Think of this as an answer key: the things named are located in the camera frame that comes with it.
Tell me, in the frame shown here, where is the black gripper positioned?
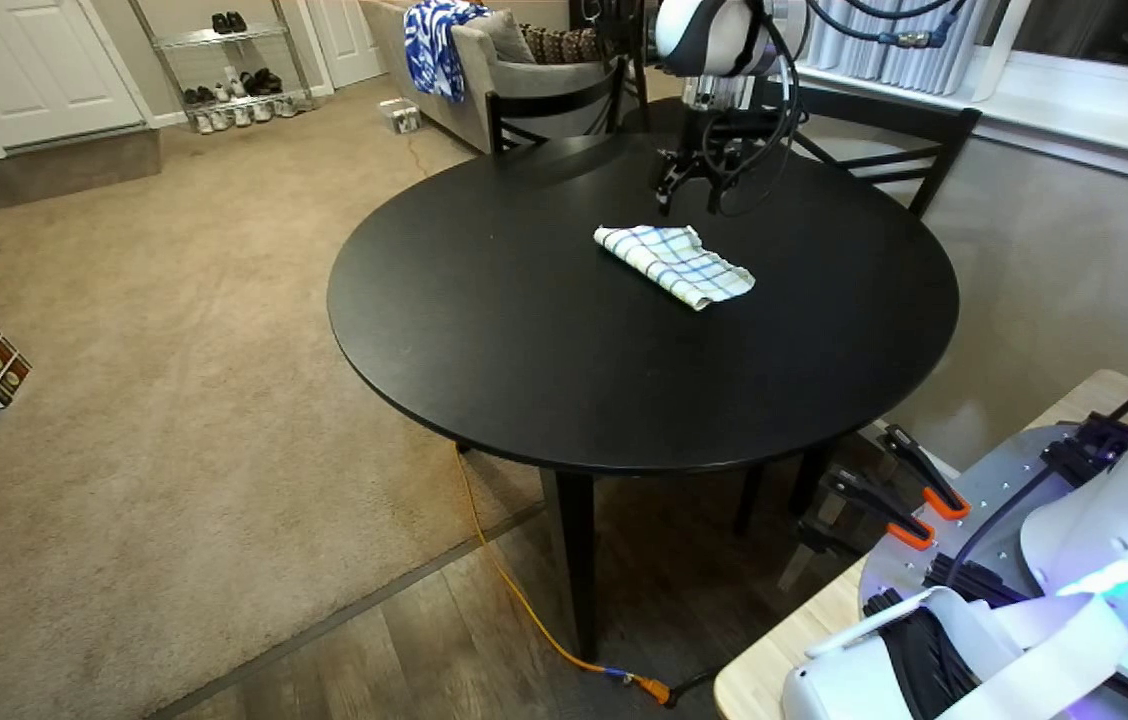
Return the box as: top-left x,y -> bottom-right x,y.
650,76 -> 774,217

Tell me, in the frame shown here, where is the white checkered towel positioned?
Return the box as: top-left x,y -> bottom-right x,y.
592,226 -> 754,311

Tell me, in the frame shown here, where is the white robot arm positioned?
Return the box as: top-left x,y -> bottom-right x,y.
650,0 -> 800,213

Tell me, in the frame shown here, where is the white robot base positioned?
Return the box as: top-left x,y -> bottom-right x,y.
854,384 -> 1128,720

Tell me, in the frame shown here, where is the black chair left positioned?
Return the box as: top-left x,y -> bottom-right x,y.
488,63 -> 623,156

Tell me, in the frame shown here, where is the black chair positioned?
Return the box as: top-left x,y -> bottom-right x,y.
738,80 -> 978,222
488,63 -> 623,156

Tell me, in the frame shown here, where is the black chair right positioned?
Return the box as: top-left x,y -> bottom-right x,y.
738,80 -> 978,222

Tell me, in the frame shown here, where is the grey sofa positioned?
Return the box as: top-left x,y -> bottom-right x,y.
358,0 -> 607,154

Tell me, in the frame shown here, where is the white window curtain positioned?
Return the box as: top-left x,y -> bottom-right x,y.
800,0 -> 1032,99

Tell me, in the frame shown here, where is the round black table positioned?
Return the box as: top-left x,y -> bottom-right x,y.
326,136 -> 959,656

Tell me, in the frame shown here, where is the blue white blanket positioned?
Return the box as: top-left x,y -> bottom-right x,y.
404,0 -> 484,99

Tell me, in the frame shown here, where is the orange black clamp lower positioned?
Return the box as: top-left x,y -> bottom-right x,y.
829,467 -> 931,553

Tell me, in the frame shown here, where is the orange black clamp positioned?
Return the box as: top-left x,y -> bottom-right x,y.
829,467 -> 931,553
879,426 -> 970,519

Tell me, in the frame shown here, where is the orange black clamp upper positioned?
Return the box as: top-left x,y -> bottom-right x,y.
879,426 -> 970,519

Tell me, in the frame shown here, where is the shoe rack shelf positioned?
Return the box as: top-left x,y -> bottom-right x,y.
126,0 -> 312,136

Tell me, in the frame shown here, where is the white VR headset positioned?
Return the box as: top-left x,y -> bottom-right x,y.
779,587 -> 1128,720

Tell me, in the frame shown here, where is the white door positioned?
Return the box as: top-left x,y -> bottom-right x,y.
0,0 -> 141,150

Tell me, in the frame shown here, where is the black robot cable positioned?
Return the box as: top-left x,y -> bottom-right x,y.
934,333 -> 1128,592

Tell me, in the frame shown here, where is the orange extension cable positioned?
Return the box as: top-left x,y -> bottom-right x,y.
452,444 -> 675,709

